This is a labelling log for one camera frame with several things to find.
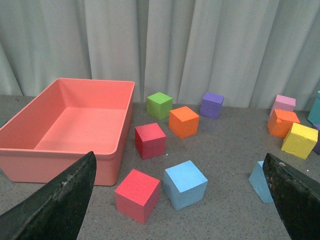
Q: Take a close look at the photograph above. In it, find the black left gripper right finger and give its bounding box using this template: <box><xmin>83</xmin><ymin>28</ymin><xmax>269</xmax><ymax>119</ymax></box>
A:
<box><xmin>262</xmin><ymin>153</ymin><xmax>320</xmax><ymax>240</ymax></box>

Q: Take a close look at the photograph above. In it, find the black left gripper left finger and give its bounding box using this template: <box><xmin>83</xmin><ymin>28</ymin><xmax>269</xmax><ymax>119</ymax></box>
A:
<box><xmin>0</xmin><ymin>151</ymin><xmax>97</xmax><ymax>240</ymax></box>

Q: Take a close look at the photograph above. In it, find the light blue foam block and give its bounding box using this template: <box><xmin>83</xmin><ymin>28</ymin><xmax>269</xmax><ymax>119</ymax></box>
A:
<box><xmin>248</xmin><ymin>160</ymin><xmax>274</xmax><ymax>204</ymax></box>
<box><xmin>163</xmin><ymin>160</ymin><xmax>208</xmax><ymax>210</ymax></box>

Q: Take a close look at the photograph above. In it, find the purple foam block right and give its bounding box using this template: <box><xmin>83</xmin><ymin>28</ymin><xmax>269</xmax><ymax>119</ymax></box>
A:
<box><xmin>311</xmin><ymin>124</ymin><xmax>320</xmax><ymax>155</ymax></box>

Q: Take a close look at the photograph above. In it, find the purple foam block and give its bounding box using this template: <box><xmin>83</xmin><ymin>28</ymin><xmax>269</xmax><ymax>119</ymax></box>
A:
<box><xmin>199</xmin><ymin>92</ymin><xmax>224</xmax><ymax>120</ymax></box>
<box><xmin>311</xmin><ymin>124</ymin><xmax>320</xmax><ymax>155</ymax></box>

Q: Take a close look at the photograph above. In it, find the yellow foam block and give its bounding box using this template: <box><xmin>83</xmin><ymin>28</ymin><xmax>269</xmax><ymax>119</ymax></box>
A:
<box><xmin>281</xmin><ymin>123</ymin><xmax>319</xmax><ymax>160</ymax></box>

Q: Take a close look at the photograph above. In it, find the orange foam block right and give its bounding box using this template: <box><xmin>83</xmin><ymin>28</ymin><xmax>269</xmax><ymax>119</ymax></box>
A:
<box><xmin>267</xmin><ymin>109</ymin><xmax>300</xmax><ymax>138</ymax></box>

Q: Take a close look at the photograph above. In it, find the orange foam block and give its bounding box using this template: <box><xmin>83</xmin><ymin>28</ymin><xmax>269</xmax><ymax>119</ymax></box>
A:
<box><xmin>168</xmin><ymin>106</ymin><xmax>200</xmax><ymax>139</ymax></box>
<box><xmin>267</xmin><ymin>109</ymin><xmax>300</xmax><ymax>138</ymax></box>

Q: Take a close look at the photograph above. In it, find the teal plastic bin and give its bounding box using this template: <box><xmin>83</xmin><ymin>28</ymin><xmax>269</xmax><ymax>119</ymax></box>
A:
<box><xmin>307</xmin><ymin>91</ymin><xmax>320</xmax><ymax>125</ymax></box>

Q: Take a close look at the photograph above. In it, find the bright red foam block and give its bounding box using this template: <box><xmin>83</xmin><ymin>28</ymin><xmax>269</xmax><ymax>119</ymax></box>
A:
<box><xmin>114</xmin><ymin>169</ymin><xmax>160</xmax><ymax>225</ymax></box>

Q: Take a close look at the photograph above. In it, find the pink plastic bin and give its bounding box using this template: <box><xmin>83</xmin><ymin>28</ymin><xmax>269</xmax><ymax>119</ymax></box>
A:
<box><xmin>0</xmin><ymin>78</ymin><xmax>135</xmax><ymax>186</ymax></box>

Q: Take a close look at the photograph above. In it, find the pink foam block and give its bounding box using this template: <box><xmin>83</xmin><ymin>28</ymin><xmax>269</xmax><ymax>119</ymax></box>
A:
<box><xmin>269</xmin><ymin>94</ymin><xmax>296</xmax><ymax>116</ymax></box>

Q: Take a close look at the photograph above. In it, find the dark red foam block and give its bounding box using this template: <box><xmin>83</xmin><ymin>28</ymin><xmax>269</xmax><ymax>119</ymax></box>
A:
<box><xmin>134</xmin><ymin>122</ymin><xmax>167</xmax><ymax>160</ymax></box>

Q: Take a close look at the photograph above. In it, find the green foam block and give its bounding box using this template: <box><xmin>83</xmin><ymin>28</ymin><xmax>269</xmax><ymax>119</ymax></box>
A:
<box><xmin>146</xmin><ymin>92</ymin><xmax>173</xmax><ymax>120</ymax></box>

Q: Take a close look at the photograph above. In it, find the grey curtain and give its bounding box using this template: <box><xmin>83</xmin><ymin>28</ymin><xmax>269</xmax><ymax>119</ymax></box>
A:
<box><xmin>0</xmin><ymin>0</ymin><xmax>320</xmax><ymax>110</ymax></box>

